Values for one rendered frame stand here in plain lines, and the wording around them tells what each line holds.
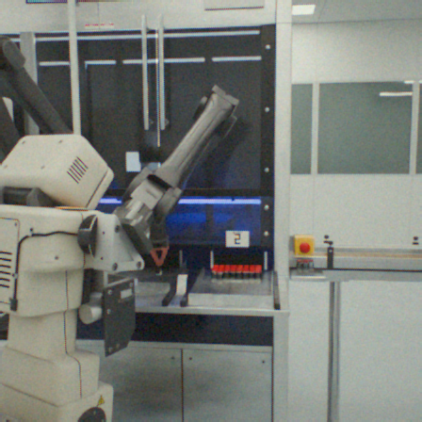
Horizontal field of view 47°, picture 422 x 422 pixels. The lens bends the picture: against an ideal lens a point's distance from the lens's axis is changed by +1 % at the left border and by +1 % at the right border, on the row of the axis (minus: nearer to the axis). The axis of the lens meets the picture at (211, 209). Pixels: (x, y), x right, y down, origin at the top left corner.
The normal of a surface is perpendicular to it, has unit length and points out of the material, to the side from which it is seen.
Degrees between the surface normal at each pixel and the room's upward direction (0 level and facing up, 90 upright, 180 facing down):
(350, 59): 90
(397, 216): 90
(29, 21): 90
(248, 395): 90
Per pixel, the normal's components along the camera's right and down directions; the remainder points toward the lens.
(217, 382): -0.11, 0.11
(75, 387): 0.84, 0.06
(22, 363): -0.54, -0.04
